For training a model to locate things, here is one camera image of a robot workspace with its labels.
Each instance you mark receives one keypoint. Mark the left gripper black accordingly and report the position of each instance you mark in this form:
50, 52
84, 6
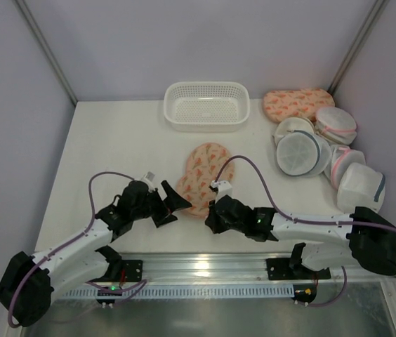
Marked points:
163, 208

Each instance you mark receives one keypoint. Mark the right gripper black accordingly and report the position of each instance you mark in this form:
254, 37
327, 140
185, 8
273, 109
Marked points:
220, 213

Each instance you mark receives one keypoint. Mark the peach floral laundry bag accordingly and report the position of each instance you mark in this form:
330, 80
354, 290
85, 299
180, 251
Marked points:
202, 167

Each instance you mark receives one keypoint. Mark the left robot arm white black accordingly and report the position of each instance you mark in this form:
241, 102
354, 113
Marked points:
31, 283

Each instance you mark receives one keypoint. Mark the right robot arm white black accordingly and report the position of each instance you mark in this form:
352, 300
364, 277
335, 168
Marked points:
360, 238

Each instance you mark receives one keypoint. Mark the white mesh bag blue zipper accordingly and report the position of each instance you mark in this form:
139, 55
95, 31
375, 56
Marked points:
303, 154

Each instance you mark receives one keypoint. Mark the cream mesh bag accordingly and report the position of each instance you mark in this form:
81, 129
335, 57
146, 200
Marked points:
291, 124

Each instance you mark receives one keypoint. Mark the peach floral bag at back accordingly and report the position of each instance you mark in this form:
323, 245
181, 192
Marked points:
279, 105

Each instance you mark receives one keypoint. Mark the white mesh bag pink trim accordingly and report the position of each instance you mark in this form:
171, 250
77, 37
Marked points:
341, 158

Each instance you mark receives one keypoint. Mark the white mesh bag pink zipper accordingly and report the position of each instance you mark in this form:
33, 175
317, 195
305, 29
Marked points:
336, 125

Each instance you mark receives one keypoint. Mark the white perforated plastic basket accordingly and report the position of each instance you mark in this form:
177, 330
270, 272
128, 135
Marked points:
206, 106

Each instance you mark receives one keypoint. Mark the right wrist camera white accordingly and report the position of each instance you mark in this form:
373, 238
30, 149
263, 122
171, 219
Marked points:
222, 188

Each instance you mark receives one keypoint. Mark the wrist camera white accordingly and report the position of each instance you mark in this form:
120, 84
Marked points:
222, 188
148, 179

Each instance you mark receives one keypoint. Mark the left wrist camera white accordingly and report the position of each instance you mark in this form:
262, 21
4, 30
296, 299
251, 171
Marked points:
148, 179

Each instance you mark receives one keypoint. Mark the aluminium mounting rail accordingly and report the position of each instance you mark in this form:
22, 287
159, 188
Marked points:
205, 268

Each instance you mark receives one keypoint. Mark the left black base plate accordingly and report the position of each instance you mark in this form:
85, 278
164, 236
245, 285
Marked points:
122, 271

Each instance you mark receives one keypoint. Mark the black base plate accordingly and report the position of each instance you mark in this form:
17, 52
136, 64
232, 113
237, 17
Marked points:
280, 269
122, 271

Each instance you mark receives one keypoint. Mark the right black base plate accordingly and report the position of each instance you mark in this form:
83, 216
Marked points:
280, 269

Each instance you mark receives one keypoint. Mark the slotted white cable duct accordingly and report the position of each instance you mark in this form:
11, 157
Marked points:
191, 291

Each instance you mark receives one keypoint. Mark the left aluminium corner post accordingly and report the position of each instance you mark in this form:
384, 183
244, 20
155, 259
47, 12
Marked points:
43, 44

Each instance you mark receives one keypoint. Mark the aluminium corner post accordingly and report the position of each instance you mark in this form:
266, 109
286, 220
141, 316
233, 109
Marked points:
363, 33
43, 44

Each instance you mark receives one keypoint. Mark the right aluminium corner post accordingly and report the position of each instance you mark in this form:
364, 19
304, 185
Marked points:
363, 33

